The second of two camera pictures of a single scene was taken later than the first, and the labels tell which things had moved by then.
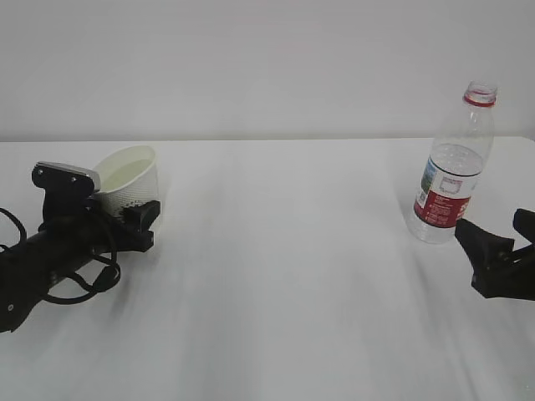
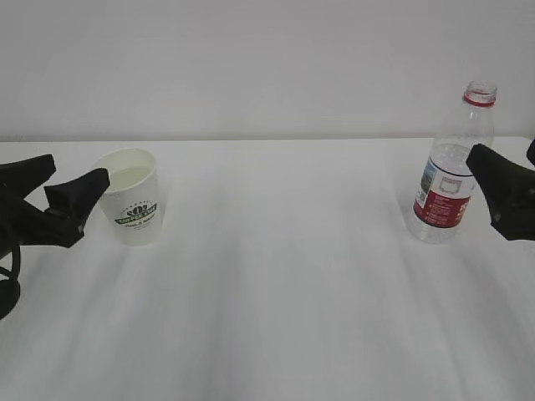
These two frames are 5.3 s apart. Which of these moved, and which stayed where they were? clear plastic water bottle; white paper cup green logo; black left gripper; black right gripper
Moved: black left gripper; black right gripper
Stayed: white paper cup green logo; clear plastic water bottle
